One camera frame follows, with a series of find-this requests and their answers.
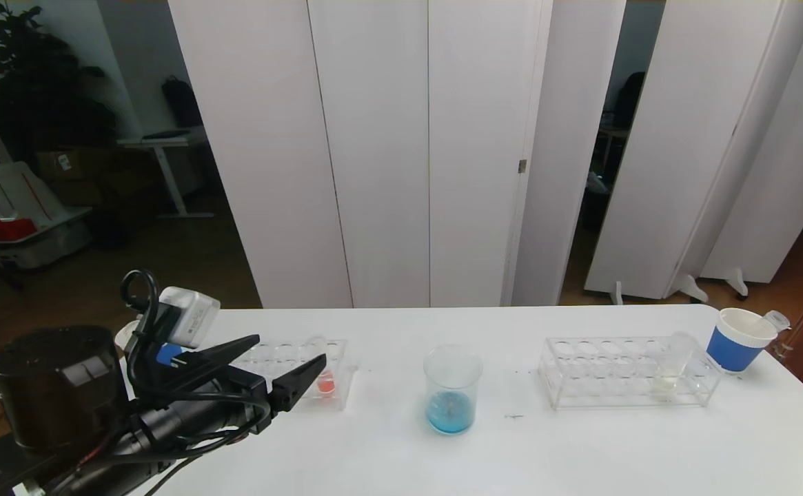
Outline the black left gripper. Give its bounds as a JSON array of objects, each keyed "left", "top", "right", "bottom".
[{"left": 136, "top": 334, "right": 327, "bottom": 446}]

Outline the clear plastic test tube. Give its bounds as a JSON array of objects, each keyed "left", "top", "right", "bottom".
[{"left": 754, "top": 310, "right": 791, "bottom": 334}]

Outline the test tube with red liquid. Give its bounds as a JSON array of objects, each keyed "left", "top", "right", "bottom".
[{"left": 307, "top": 335, "right": 338, "bottom": 398}]

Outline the clear acrylic test tube rack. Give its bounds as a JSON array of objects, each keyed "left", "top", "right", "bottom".
[
  {"left": 232, "top": 338, "right": 359, "bottom": 413},
  {"left": 538, "top": 335, "right": 724, "bottom": 410}
]

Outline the clear glass beaker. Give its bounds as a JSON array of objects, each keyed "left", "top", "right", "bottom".
[{"left": 423, "top": 344, "right": 483, "bottom": 437}]

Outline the test tube with yellowish liquid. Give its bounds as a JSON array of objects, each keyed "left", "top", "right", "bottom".
[{"left": 653, "top": 331, "right": 697, "bottom": 400}]

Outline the blue and white paper cup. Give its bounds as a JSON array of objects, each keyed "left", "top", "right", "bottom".
[
  {"left": 114, "top": 320, "right": 186, "bottom": 367},
  {"left": 706, "top": 308, "right": 778, "bottom": 373}
]

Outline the white standing desk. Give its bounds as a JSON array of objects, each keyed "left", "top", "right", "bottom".
[{"left": 117, "top": 128, "right": 214, "bottom": 220}]

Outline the white folding partition with hinge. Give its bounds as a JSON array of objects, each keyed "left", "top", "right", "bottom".
[{"left": 168, "top": 0, "right": 627, "bottom": 309}]

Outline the black backpack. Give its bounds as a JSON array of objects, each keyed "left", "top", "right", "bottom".
[{"left": 161, "top": 76, "right": 204, "bottom": 129}]

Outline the brown cardboard box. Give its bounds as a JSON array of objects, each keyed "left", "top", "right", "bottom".
[{"left": 34, "top": 148, "right": 102, "bottom": 183}]

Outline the white machine base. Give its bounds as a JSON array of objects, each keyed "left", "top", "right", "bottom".
[{"left": 0, "top": 65, "right": 93, "bottom": 271}]

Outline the dark green potted plant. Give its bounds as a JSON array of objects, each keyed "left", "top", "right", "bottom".
[{"left": 0, "top": 0, "right": 118, "bottom": 166}]

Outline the black chair behind partitions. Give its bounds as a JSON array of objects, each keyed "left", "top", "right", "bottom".
[{"left": 611, "top": 72, "right": 647, "bottom": 129}]

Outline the white folding partition with feet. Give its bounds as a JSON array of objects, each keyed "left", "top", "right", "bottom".
[{"left": 584, "top": 0, "right": 803, "bottom": 305}]

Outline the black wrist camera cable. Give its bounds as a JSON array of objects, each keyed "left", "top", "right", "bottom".
[{"left": 120, "top": 269, "right": 271, "bottom": 448}]

